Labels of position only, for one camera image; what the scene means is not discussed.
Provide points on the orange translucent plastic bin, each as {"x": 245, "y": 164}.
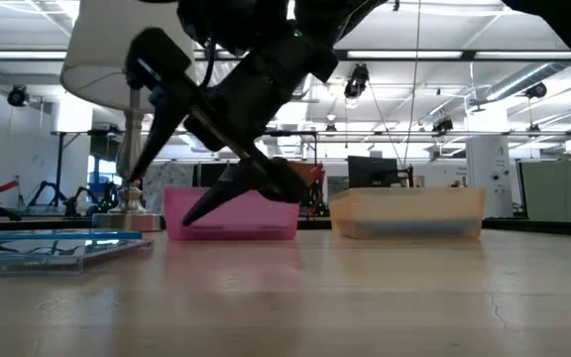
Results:
{"x": 404, "y": 208}

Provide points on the pink translucent plastic bin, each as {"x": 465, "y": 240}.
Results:
{"x": 246, "y": 218}

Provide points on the black ceiling camera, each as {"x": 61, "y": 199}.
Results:
{"x": 536, "y": 90}
{"x": 18, "y": 95}
{"x": 442, "y": 126}
{"x": 356, "y": 82}

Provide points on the table lamp white shade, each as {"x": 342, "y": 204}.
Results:
{"x": 97, "y": 49}

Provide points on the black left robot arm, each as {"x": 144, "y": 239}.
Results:
{"x": 325, "y": 15}

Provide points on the clear jewel case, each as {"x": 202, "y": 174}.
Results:
{"x": 42, "y": 265}

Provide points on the black computer monitor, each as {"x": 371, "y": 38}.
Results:
{"x": 372, "y": 172}

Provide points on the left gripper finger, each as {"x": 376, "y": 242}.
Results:
{"x": 275, "y": 181}
{"x": 159, "y": 59}

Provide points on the green partition panel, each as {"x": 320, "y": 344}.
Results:
{"x": 563, "y": 191}

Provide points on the ceiling light strip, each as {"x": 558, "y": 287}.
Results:
{"x": 18, "y": 55}
{"x": 526, "y": 54}
{"x": 404, "y": 54}

